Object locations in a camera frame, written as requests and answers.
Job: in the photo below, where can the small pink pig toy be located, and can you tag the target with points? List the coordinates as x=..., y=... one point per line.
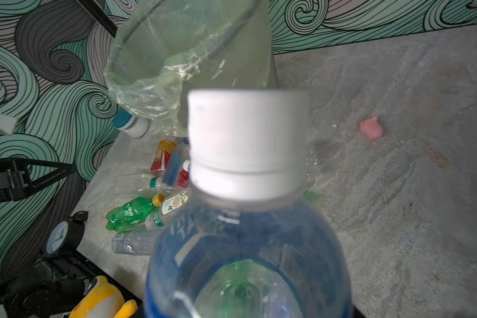
x=371, y=128

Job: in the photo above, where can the red yellow label tea bottle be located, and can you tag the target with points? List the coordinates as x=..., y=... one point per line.
x=162, y=155

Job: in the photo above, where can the clear bottle white green label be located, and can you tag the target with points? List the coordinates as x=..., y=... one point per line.
x=163, y=215

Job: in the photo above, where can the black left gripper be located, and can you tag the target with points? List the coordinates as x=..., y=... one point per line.
x=13, y=183

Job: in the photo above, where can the green plastic bin liner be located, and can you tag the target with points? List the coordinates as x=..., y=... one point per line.
x=183, y=59

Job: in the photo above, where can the grey mesh waste bin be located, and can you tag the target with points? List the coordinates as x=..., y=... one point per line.
x=190, y=43

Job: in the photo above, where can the yellow plush toy red dress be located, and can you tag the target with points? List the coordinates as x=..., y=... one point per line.
x=104, y=300

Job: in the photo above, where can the white jar teal lid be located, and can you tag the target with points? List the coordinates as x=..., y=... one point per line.
x=133, y=126

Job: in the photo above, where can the black left corner post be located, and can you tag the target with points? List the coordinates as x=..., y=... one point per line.
x=95, y=10

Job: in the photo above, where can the clear bottle blue label middle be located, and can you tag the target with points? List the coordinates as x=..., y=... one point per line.
x=183, y=176

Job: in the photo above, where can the clear grey bottle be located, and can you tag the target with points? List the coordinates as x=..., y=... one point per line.
x=135, y=242

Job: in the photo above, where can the black alarm clock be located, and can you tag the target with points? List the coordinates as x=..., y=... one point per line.
x=66, y=236

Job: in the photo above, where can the green soda bottle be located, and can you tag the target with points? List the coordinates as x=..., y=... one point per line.
x=133, y=212

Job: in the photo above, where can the clear bottle blue label white cap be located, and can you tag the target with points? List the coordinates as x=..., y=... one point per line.
x=247, y=243

